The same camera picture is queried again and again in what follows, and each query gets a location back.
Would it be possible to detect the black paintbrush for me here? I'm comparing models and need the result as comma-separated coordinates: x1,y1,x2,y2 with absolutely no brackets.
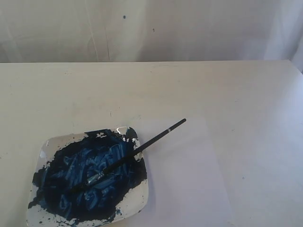
70,118,187,193

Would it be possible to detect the white paper sheet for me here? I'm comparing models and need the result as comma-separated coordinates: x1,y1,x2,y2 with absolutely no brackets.
128,117,234,227

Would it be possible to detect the white square paint plate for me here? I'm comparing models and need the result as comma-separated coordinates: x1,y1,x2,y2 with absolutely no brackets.
27,127,149,227

